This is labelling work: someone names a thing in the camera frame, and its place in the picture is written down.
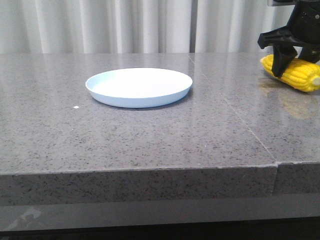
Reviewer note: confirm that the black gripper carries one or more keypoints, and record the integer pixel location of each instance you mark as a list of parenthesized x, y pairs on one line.
[(301, 30)]

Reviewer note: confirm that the yellow corn cob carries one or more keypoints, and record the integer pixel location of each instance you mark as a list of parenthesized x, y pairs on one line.
[(300, 74)]

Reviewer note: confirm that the light blue round plate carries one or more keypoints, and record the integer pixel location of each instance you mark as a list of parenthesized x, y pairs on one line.
[(139, 87)]

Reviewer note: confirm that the white pleated curtain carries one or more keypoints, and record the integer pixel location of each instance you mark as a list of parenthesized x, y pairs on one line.
[(136, 26)]

